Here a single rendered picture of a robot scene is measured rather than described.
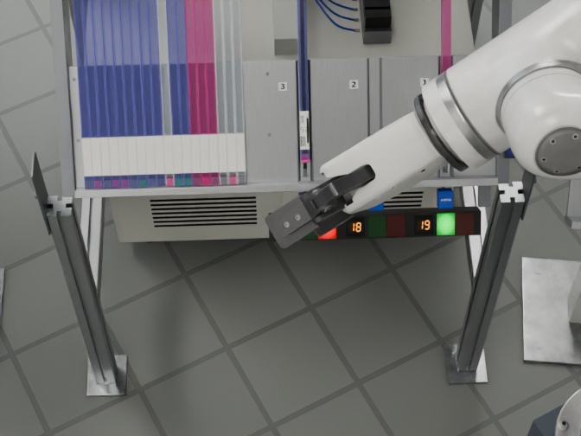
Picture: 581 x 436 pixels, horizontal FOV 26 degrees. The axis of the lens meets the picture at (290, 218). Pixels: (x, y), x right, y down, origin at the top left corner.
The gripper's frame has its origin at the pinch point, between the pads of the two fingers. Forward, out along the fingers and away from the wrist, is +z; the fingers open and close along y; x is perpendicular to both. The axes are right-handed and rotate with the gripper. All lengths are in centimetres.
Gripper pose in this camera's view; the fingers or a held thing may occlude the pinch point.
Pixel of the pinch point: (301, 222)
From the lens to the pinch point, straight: 112.7
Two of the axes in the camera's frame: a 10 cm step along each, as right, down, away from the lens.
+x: 5.1, 8.5, -1.0
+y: -3.5, 1.0, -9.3
